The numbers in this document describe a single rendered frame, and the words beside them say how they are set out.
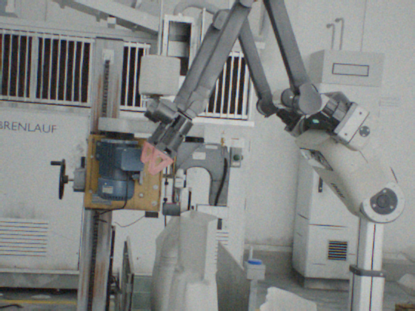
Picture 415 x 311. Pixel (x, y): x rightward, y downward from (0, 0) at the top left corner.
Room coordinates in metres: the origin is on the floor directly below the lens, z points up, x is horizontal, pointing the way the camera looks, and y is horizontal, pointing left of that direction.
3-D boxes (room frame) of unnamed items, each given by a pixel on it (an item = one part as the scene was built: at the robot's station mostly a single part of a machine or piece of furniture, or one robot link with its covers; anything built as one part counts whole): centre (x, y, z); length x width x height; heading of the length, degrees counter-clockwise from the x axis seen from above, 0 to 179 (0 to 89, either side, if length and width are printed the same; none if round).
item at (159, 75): (3.19, 0.23, 1.61); 0.17 x 0.17 x 0.17
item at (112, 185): (3.16, 0.37, 1.21); 0.15 x 0.15 x 0.25
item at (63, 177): (3.35, 0.63, 1.13); 0.18 x 0.11 x 0.18; 7
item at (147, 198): (3.40, 0.37, 1.18); 0.34 x 0.25 x 0.31; 97
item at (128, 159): (3.07, 0.31, 1.25); 0.10 x 0.08 x 0.12; 122
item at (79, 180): (3.36, 0.56, 1.14); 0.11 x 0.06 x 0.11; 7
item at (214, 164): (3.48, 0.04, 1.21); 0.30 x 0.25 x 0.30; 7
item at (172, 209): (3.34, 0.14, 1.04); 0.08 x 0.06 x 0.05; 97
